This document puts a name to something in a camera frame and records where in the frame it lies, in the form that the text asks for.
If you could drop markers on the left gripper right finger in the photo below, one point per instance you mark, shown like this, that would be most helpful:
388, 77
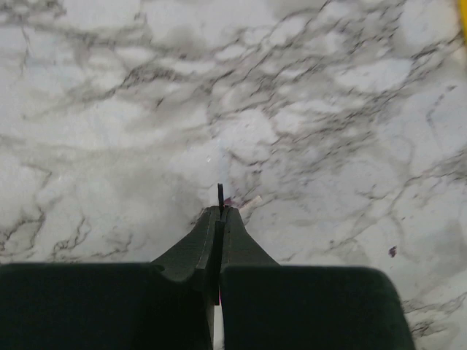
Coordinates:
271, 306

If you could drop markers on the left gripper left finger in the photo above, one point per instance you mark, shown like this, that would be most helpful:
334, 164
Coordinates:
167, 303

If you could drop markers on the yellow handled screwdriver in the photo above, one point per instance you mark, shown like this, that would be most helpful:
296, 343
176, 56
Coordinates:
462, 7

